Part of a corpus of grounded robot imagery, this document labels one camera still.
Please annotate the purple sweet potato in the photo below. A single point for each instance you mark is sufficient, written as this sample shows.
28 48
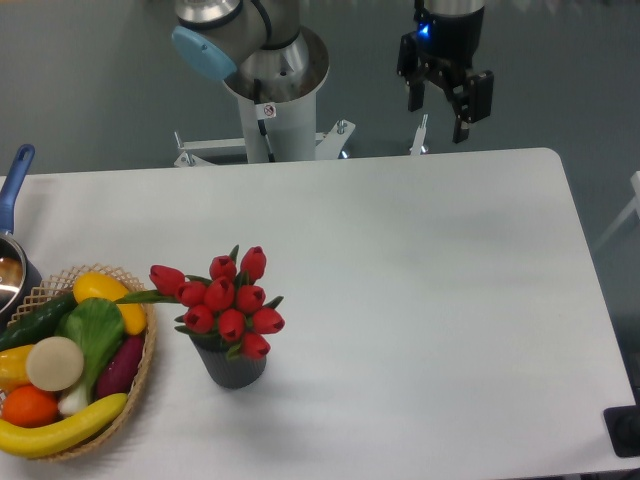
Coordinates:
120 372

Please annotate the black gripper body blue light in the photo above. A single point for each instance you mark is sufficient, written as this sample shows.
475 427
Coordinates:
440 49

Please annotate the orange fruit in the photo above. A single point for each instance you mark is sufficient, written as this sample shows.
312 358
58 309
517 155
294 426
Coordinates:
30 407

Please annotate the woven wicker basket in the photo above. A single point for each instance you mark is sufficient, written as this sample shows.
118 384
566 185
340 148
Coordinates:
62 283

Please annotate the dark grey ribbed vase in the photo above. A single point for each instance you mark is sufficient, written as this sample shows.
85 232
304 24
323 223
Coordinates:
233 373

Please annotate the beige round disc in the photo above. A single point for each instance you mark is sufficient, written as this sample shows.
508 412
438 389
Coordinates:
54 364

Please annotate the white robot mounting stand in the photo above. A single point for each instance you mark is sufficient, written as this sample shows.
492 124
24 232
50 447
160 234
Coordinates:
272 132

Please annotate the yellow banana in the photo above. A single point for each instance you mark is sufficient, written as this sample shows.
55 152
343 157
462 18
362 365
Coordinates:
52 439

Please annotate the yellow pepper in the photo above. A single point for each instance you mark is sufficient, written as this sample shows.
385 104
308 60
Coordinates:
13 372

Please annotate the black device at table edge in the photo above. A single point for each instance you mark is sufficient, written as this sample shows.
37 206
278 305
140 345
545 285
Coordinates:
623 427

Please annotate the blue handled saucepan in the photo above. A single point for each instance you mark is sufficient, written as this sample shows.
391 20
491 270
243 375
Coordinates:
18 275

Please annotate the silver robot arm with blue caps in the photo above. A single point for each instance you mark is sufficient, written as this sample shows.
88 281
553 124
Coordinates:
262 53

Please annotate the white frame at right edge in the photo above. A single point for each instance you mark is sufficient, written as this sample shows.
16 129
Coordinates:
625 221

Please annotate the green cucumber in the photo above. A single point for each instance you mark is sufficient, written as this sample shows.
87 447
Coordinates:
38 324

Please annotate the red tulip bouquet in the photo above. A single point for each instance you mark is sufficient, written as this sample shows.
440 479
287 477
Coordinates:
227 311

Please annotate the green bok choy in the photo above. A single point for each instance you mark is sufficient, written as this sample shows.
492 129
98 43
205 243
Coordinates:
96 326

